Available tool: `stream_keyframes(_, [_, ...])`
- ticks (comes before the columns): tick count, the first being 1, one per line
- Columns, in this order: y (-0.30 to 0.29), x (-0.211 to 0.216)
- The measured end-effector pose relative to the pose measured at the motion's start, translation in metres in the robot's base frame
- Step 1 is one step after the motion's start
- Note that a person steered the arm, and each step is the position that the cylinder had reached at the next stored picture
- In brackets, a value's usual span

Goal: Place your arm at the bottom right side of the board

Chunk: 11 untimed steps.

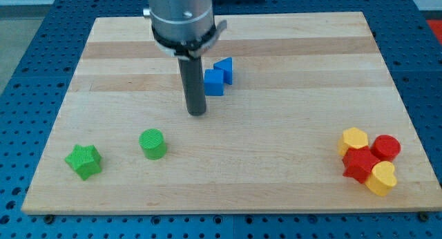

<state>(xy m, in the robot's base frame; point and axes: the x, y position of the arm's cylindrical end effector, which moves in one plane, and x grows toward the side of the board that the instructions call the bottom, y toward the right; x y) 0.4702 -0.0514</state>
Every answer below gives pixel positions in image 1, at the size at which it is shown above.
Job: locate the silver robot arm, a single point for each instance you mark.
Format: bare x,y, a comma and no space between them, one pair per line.
185,29

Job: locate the wooden board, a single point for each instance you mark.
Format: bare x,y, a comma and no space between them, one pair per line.
268,145

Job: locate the blue cube block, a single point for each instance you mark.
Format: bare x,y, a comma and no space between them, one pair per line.
214,82

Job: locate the blue triangle block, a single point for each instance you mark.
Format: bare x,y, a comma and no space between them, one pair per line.
226,66

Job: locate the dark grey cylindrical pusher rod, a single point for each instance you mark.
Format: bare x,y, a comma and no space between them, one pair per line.
193,86

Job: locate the green cylinder block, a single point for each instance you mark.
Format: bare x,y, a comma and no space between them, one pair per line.
152,144

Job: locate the yellow hexagon block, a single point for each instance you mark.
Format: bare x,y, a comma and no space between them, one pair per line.
352,138

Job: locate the green star block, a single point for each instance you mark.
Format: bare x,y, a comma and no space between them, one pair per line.
84,161

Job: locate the red star block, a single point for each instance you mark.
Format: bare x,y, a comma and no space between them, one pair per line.
358,163

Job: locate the red cylinder block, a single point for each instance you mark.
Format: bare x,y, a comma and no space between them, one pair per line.
386,148

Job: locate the yellow heart block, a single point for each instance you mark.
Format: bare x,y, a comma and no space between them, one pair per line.
382,178

